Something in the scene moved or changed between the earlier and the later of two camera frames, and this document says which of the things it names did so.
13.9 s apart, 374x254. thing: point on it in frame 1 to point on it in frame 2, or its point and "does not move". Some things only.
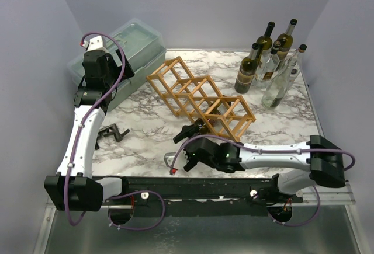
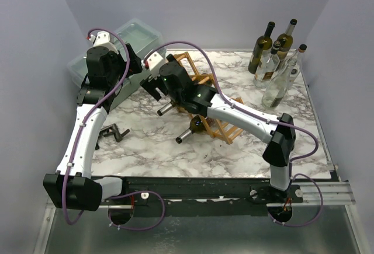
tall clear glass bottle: (275, 91) does not move
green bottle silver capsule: (286, 40) does not move
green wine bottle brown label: (247, 71) to (165, 108)
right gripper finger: (186, 132) to (151, 86)
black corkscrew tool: (110, 131) does not move
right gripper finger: (193, 161) to (170, 58)
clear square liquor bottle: (269, 68) does not move
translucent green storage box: (143, 47) does not move
